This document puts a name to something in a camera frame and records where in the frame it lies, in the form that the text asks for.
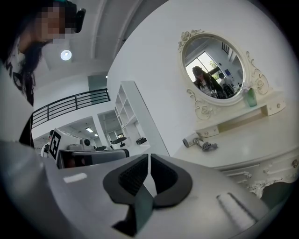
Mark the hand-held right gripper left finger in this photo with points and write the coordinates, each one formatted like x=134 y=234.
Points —
x=121 y=184

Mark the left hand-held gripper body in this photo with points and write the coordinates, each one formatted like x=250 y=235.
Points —
x=54 y=144

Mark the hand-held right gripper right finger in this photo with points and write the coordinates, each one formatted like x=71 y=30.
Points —
x=172 y=184

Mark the white hair dryer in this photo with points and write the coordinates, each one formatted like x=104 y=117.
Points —
x=189 y=141

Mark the white ornate dressing table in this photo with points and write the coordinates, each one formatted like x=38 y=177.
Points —
x=245 y=140

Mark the oval vanity mirror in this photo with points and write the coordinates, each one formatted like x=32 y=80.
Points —
x=210 y=58

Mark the white appliance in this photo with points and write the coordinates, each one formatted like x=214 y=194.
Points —
x=81 y=144

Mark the black metal railing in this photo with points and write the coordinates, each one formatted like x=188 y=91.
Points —
x=70 y=102

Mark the small black box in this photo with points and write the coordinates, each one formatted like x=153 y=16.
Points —
x=141 y=141

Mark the person's torso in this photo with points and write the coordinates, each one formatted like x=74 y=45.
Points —
x=9 y=105

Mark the white cubby shelf unit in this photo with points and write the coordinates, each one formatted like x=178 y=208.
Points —
x=144 y=112

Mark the round ceiling lamp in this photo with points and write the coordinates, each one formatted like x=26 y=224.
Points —
x=66 y=55

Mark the green vase with flowers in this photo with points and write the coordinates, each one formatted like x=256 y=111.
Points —
x=251 y=99

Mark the person's head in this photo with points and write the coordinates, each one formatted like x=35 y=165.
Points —
x=53 y=23

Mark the black head-mounted camera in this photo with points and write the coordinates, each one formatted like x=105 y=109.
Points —
x=80 y=21

